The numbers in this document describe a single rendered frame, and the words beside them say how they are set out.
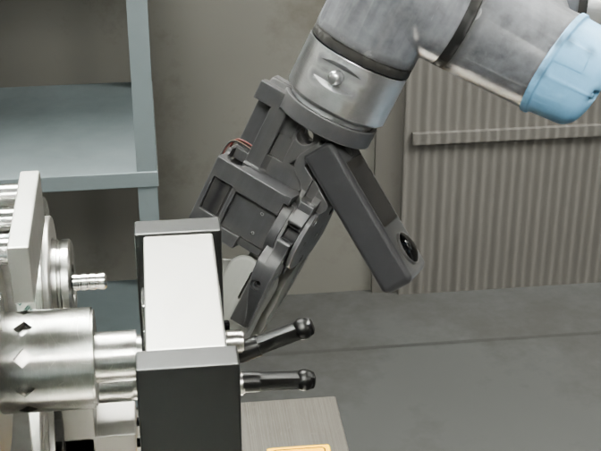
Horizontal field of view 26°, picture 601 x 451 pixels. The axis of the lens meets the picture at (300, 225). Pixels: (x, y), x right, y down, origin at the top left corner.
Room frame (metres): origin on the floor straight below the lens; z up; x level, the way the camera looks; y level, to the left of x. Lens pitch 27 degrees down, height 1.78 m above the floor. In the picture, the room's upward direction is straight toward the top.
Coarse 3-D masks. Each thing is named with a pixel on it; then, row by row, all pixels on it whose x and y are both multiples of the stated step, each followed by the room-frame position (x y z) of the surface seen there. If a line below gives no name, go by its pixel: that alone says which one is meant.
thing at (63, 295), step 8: (56, 240) 0.95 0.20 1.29; (64, 240) 0.95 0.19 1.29; (56, 248) 0.94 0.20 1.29; (64, 248) 0.93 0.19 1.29; (72, 248) 0.97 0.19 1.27; (56, 256) 0.93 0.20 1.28; (64, 256) 0.93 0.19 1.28; (72, 256) 0.96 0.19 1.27; (56, 264) 0.92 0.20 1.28; (64, 264) 0.92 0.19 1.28; (72, 264) 0.95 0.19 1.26; (56, 272) 0.91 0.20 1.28; (64, 272) 0.91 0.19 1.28; (72, 272) 0.94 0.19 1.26; (56, 280) 0.91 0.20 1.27; (64, 280) 0.91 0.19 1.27; (56, 288) 0.91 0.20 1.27; (64, 288) 0.91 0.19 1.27; (56, 296) 0.90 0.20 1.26; (64, 296) 0.90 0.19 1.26; (72, 296) 0.92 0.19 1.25; (56, 304) 0.90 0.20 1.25; (64, 304) 0.90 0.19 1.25; (72, 304) 0.91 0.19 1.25
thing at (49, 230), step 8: (48, 216) 0.96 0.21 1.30; (48, 224) 0.94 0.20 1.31; (48, 232) 0.93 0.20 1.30; (48, 240) 0.92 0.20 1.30; (48, 248) 0.92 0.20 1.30; (48, 256) 0.91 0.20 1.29; (48, 264) 0.91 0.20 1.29; (48, 272) 0.90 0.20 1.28; (48, 280) 0.89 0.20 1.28; (48, 288) 0.89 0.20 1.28; (48, 296) 0.89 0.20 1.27; (48, 304) 0.88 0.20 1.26
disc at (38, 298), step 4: (44, 200) 0.97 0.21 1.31; (44, 204) 0.96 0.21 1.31; (44, 208) 0.96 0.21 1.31; (48, 208) 1.00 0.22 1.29; (44, 212) 0.96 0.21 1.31; (48, 212) 0.99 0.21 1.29; (40, 256) 0.90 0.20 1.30; (40, 260) 0.89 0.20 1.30; (40, 264) 0.89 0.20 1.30; (40, 268) 0.89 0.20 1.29; (40, 272) 0.88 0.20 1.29; (40, 276) 0.88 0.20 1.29; (40, 280) 0.88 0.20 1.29; (40, 284) 0.88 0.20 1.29; (40, 288) 0.87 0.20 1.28; (36, 292) 0.87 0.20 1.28; (40, 292) 0.87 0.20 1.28; (36, 296) 0.87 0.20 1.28; (40, 296) 0.87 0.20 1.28; (36, 300) 0.87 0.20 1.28; (40, 300) 0.87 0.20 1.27; (36, 304) 0.87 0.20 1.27; (40, 304) 0.87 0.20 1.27; (36, 308) 0.87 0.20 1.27; (40, 308) 0.87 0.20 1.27
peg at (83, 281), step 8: (104, 272) 0.93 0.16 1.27; (72, 280) 0.92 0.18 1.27; (80, 280) 0.92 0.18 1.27; (88, 280) 0.92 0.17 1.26; (96, 280) 0.92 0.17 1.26; (104, 280) 0.92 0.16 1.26; (72, 288) 0.92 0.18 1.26; (80, 288) 0.92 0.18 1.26; (88, 288) 0.92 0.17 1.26; (96, 288) 0.92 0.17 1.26; (104, 288) 0.92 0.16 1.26
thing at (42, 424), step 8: (32, 416) 0.79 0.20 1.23; (40, 416) 0.79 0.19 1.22; (48, 416) 0.87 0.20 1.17; (32, 424) 0.78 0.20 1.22; (40, 424) 0.78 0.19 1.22; (48, 424) 0.87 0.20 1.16; (32, 432) 0.78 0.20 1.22; (40, 432) 0.78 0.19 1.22; (48, 432) 0.84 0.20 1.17; (32, 440) 0.77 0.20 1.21; (40, 440) 0.78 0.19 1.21; (48, 440) 0.83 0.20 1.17; (40, 448) 0.77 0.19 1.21; (48, 448) 0.83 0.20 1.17
